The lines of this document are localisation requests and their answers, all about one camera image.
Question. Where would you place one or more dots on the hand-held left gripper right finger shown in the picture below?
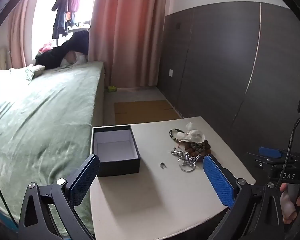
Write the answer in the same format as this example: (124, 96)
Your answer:
(218, 182)

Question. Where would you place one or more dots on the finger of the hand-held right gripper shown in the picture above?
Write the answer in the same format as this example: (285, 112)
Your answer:
(269, 152)

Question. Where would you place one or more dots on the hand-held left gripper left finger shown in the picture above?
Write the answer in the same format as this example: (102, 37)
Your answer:
(86, 177)

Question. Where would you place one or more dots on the black cardboard box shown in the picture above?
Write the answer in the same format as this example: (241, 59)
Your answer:
(115, 150)

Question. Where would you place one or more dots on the person's right hand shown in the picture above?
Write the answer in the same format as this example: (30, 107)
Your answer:
(288, 205)

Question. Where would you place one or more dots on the bed with green sheet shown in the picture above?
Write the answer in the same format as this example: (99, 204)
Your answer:
(52, 110)

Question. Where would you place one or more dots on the flat brown cardboard sheet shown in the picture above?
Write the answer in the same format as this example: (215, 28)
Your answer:
(142, 111)

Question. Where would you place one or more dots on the small yellow green object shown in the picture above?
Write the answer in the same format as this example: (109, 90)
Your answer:
(112, 88)

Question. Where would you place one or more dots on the white cloth bundle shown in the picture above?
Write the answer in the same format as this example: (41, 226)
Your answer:
(73, 57)

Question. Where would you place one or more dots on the pale green quilt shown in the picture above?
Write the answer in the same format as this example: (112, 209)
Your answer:
(12, 77)

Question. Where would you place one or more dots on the black garment pile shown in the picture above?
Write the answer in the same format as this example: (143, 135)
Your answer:
(65, 51)

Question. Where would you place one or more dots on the pink soft item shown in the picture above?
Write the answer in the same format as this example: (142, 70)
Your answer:
(46, 47)

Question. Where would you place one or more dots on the wide pink curtain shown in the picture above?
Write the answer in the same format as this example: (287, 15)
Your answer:
(130, 30)

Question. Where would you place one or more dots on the narrow pink curtain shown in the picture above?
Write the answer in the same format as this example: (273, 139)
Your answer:
(20, 35)

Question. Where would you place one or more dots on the hanging dark clothes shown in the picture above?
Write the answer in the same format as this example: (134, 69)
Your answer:
(65, 7)

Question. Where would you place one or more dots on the white wall outlet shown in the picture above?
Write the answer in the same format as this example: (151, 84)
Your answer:
(171, 72)

